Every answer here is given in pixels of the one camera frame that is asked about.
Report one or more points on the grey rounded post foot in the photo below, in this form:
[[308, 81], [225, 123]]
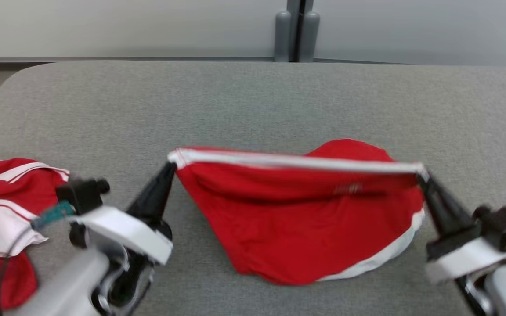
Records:
[[282, 37]]

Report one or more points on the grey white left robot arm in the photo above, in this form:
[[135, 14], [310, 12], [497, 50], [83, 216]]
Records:
[[68, 285]]

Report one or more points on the grey vertical partition post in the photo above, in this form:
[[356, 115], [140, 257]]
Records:
[[294, 6]]

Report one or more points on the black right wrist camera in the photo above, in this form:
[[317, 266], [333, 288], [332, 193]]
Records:
[[503, 224]]

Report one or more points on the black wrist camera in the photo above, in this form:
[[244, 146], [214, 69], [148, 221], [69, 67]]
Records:
[[81, 195], [503, 224]]

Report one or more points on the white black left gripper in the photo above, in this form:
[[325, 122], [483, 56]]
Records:
[[130, 235]]

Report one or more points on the grey door frame post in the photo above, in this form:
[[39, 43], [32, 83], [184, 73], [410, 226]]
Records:
[[309, 37]]

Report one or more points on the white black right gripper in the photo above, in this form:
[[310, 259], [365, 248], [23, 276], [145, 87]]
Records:
[[464, 261]]

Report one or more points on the red shorts white trim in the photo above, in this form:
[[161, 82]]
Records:
[[301, 224]]

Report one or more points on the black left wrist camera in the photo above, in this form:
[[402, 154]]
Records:
[[81, 195]]

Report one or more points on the red and white shirt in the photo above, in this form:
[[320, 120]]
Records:
[[16, 184]]

